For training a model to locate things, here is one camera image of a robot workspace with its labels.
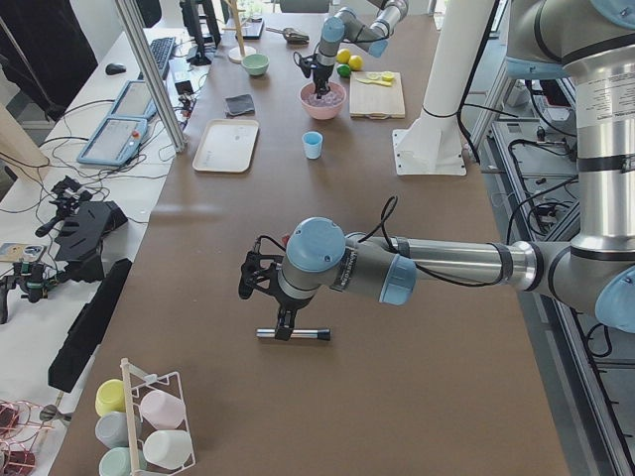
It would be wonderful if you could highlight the clear ice cubes pile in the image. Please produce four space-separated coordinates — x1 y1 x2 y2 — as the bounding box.
305 89 344 108

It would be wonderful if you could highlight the green bowl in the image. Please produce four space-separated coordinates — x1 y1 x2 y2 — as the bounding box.
241 54 270 76

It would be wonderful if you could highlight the metal muddler with black cap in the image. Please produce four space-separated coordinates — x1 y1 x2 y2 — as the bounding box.
256 328 331 341

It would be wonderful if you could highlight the white cup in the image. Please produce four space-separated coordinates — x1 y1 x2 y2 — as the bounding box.
143 429 193 470

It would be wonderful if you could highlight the green lime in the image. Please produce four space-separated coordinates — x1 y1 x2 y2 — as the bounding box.
336 64 351 77

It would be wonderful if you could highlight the cream rabbit tray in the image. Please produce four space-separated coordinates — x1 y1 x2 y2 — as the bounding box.
192 119 259 174

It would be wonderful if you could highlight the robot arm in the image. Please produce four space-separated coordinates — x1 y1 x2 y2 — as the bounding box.
302 0 409 98
269 1 634 340

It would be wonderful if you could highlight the teach pendant tablet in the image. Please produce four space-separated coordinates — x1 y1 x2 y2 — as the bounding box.
110 80 157 120
77 115 148 167

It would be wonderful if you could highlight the black bracket stand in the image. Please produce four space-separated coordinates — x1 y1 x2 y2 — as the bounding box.
55 201 128 283

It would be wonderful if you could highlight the pink cup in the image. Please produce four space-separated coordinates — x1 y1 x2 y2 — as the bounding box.
139 390 186 429

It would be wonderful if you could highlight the wooden stand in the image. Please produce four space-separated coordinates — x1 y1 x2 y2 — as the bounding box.
223 0 256 63

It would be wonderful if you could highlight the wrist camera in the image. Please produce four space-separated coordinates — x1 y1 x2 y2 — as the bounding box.
293 52 318 78
238 235 285 301

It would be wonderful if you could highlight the metal scoop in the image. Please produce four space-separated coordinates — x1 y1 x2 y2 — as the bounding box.
265 27 310 46

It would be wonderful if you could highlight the wooden cutting board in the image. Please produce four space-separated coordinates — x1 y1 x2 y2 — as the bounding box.
349 71 406 119

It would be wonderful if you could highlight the grey folded cloth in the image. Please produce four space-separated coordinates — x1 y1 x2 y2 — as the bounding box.
225 94 255 117

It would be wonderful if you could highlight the pink bowl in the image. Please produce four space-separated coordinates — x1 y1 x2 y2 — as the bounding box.
300 82 347 120

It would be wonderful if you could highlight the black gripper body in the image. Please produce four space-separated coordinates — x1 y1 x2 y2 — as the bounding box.
278 300 306 323
312 62 331 88

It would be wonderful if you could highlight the mint green cup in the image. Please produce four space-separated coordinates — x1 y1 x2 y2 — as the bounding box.
98 447 132 476

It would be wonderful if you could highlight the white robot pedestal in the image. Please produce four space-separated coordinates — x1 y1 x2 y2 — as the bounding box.
393 0 498 176

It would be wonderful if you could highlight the black keyboard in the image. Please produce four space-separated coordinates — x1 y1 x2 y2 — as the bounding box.
150 37 176 79

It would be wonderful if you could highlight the white wire cup rack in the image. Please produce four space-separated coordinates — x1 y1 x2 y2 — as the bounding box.
120 358 196 475

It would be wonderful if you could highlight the black monitor stand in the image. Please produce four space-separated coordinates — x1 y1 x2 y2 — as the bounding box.
180 0 221 66

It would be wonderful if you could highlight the light blue cup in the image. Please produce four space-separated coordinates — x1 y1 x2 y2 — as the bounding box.
302 131 323 160

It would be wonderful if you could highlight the yellow lemon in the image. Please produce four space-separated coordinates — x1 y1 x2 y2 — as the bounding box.
347 56 364 71
336 49 351 64

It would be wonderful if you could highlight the grey cup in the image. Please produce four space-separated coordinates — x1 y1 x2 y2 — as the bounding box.
95 412 129 449

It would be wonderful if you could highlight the yellow cup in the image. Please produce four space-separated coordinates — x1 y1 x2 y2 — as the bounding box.
95 379 126 417

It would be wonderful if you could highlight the aluminium frame post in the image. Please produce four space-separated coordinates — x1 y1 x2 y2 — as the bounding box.
114 0 186 154

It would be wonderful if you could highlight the black computer mouse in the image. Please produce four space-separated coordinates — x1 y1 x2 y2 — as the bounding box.
105 62 127 75

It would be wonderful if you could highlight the yellow plastic knife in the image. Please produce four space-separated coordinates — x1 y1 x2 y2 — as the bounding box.
354 76 393 87

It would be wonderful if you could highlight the black long bar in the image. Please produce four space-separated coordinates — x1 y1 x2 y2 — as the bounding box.
48 259 132 393

